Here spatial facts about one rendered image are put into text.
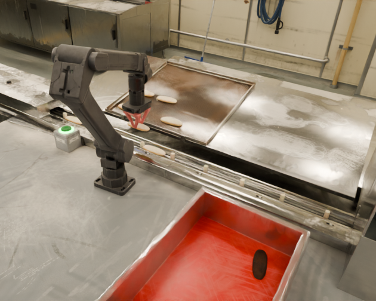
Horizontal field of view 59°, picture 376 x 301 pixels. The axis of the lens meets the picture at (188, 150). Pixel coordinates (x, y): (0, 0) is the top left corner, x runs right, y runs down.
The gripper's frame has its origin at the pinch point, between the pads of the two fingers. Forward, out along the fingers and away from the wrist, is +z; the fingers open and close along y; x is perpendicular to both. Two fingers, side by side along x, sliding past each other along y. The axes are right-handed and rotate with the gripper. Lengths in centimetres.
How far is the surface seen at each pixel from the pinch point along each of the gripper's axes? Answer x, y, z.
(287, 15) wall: -42, -369, 26
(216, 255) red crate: 50, 31, 10
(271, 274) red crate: 65, 29, 10
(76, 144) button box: -20.4, 13.3, 9.5
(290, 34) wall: -32, -368, 49
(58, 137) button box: -24.6, 17.4, 5.9
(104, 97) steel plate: -44, -30, 13
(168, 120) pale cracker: 5.0, -14.0, 3.4
